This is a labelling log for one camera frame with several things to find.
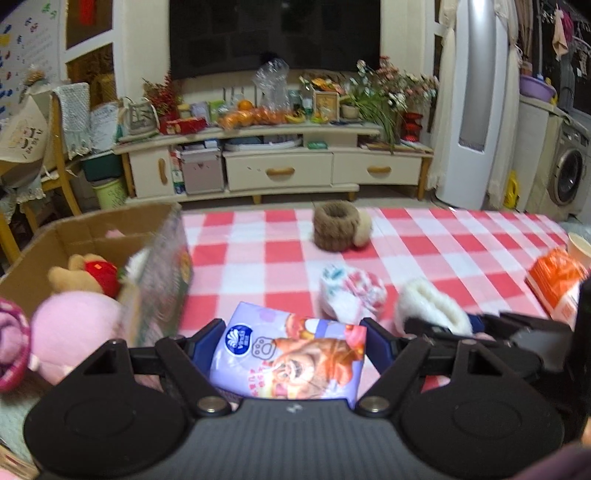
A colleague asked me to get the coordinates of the white fluffy slipper sock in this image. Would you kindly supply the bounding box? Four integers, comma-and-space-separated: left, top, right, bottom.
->
394, 278, 473, 336

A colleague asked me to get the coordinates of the purple tissue pack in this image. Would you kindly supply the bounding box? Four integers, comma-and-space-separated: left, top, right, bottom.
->
209, 302, 367, 405

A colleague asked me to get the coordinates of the white pink patterned sock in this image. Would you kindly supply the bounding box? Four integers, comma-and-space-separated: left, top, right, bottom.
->
320, 265, 388, 325

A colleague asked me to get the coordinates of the pink plush pig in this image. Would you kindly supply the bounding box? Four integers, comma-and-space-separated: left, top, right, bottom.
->
29, 291, 121, 385

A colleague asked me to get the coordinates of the brown teddy bear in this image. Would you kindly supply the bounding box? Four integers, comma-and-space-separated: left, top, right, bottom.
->
47, 254, 121, 299

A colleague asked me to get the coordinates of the brown knitted round holder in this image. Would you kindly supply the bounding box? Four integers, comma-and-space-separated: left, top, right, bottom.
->
312, 201, 373, 252

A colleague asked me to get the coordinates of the orange white tissue package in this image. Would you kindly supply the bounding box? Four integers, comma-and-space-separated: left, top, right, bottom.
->
525, 248, 589, 329

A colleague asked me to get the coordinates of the white paper cup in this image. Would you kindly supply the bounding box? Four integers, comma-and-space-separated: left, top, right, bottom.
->
567, 232, 591, 270

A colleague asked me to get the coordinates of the cardboard box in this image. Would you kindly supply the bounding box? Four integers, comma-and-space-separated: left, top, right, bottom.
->
1, 202, 192, 346

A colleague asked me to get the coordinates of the yellow detergent bottle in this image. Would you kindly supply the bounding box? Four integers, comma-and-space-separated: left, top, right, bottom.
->
503, 170, 520, 210

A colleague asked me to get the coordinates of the red white checkered tablecloth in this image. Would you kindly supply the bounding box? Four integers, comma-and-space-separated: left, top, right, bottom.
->
179, 208, 567, 336

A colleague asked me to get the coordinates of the washing machine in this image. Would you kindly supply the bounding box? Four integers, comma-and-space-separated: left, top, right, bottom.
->
525, 115, 590, 221

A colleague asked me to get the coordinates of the green trash bin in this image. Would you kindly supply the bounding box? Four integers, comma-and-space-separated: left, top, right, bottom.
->
91, 177, 128, 210

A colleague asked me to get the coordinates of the pink storage box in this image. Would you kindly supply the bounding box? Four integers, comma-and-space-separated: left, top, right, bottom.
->
181, 149, 224, 195

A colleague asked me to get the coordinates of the white standing air conditioner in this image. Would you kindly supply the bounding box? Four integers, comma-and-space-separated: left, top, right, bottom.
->
429, 1, 520, 210

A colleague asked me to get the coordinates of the cream TV cabinet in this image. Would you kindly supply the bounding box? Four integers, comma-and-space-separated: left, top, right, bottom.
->
113, 123, 433, 203

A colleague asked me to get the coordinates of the red vase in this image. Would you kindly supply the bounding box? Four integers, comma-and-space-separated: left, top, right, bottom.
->
401, 112, 423, 142

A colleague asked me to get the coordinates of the red gift box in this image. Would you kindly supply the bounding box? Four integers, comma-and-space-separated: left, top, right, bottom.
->
161, 117, 207, 136

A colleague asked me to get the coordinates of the purple plastic basin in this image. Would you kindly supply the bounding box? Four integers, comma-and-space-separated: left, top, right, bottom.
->
520, 75, 556, 103

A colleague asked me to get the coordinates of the grey handbag on cabinet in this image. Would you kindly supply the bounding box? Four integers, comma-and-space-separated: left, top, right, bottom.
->
122, 97, 159, 137

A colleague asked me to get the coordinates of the potted flower plant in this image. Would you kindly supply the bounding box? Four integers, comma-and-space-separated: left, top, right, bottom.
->
342, 56, 439, 150

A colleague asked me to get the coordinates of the pile of oranges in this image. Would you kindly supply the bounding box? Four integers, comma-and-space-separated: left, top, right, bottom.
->
217, 106, 291, 130

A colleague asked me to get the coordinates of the red berry decoration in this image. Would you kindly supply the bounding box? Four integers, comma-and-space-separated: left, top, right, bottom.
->
142, 73, 182, 120

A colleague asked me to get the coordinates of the wooden chair with lace cover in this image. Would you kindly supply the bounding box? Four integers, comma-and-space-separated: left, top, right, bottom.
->
21, 82, 92, 216

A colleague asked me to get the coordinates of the canvas tote bag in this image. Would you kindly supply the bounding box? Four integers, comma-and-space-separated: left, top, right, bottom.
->
1, 96, 48, 189

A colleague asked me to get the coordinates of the clear plastic bag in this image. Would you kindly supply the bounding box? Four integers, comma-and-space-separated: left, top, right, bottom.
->
253, 58, 290, 111

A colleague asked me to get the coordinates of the black flat television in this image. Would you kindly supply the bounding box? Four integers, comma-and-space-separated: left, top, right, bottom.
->
169, 0, 381, 80

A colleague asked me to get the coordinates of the wooden picture frame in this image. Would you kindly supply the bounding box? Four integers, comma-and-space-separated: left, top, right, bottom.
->
314, 91, 339, 121

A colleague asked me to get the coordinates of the colourful wall poster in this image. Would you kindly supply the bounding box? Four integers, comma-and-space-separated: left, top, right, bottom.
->
0, 0, 63, 119

